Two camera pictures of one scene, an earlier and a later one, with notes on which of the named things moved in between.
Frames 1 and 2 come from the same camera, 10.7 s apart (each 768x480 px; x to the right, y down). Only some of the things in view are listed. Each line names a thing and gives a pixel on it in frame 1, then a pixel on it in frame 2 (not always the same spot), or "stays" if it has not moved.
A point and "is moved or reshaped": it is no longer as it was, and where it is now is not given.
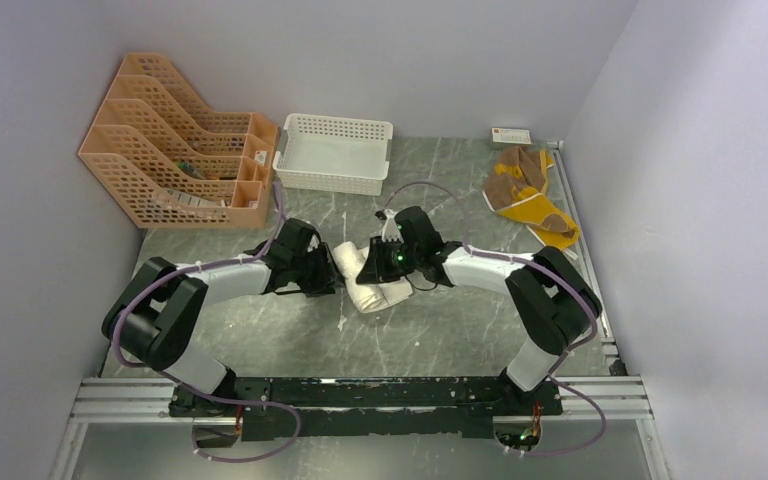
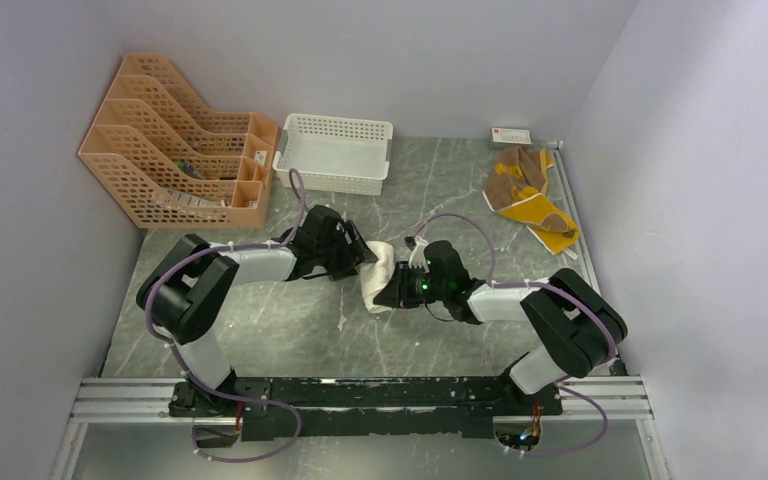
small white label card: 513,136 stays
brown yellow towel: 515,184 stays
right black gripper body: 392,259 -> 418,286
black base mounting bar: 280,407 stays
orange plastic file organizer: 169,161 stays
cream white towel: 372,295 is moved or reshaped
